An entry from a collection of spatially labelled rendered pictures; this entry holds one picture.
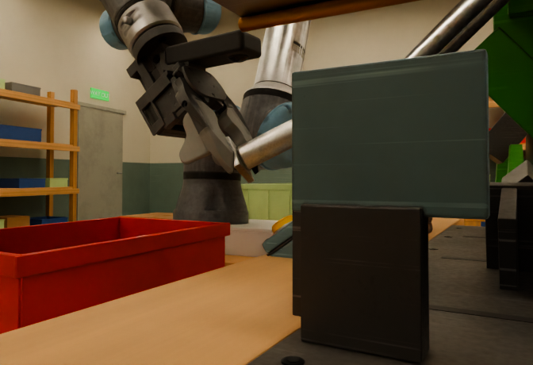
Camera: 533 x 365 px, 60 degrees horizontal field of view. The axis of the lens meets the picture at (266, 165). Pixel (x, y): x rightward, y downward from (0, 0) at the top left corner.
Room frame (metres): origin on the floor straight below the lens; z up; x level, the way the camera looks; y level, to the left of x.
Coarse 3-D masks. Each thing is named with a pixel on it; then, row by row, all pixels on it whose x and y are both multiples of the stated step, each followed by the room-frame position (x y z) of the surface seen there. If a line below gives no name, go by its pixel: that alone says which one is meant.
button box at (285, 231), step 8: (288, 224) 0.48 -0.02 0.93; (280, 232) 0.49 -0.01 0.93; (288, 232) 0.48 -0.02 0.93; (272, 240) 0.49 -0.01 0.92; (280, 240) 0.49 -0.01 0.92; (288, 240) 0.48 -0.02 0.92; (264, 248) 0.50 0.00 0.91; (272, 248) 0.49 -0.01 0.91; (280, 248) 0.49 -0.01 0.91; (288, 248) 0.48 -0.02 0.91; (280, 256) 0.49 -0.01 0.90; (288, 256) 0.48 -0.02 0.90
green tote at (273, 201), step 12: (252, 192) 1.55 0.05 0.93; (264, 192) 1.51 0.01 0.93; (276, 192) 1.48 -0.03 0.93; (288, 192) 1.45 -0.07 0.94; (252, 204) 1.55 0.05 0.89; (264, 204) 1.51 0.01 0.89; (276, 204) 1.48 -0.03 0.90; (288, 204) 1.45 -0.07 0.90; (252, 216) 1.55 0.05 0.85; (264, 216) 1.51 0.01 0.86; (276, 216) 1.48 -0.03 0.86
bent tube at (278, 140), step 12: (276, 132) 0.52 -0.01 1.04; (288, 132) 0.52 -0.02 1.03; (228, 144) 0.52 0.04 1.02; (252, 144) 0.53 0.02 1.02; (264, 144) 0.52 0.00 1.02; (276, 144) 0.52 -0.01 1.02; (288, 144) 0.53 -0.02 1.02; (240, 156) 0.53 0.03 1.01; (252, 156) 0.53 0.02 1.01; (264, 156) 0.53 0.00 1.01; (240, 168) 0.52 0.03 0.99; (252, 180) 0.55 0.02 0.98
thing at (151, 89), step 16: (160, 32) 0.56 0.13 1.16; (176, 32) 0.57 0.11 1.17; (144, 48) 0.57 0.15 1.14; (160, 48) 0.58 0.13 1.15; (144, 64) 0.59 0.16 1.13; (160, 64) 0.58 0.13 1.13; (176, 64) 0.54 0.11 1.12; (192, 64) 0.56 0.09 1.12; (144, 80) 0.59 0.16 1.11; (160, 80) 0.55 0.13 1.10; (192, 80) 0.53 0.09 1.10; (208, 80) 0.57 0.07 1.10; (144, 96) 0.56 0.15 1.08; (160, 96) 0.56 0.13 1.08; (208, 96) 0.54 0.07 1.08; (224, 96) 0.58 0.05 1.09; (160, 112) 0.56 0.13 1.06; (176, 112) 0.55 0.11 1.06; (160, 128) 0.55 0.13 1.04; (176, 128) 0.57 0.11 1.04
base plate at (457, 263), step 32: (448, 256) 0.49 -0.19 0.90; (480, 256) 0.49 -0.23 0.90; (448, 288) 0.35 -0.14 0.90; (480, 288) 0.35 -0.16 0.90; (448, 320) 0.27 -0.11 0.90; (480, 320) 0.27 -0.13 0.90; (512, 320) 0.27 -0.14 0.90; (288, 352) 0.22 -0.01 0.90; (320, 352) 0.22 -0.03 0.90; (352, 352) 0.22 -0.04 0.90; (448, 352) 0.22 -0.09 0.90; (480, 352) 0.22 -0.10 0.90; (512, 352) 0.22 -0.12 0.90
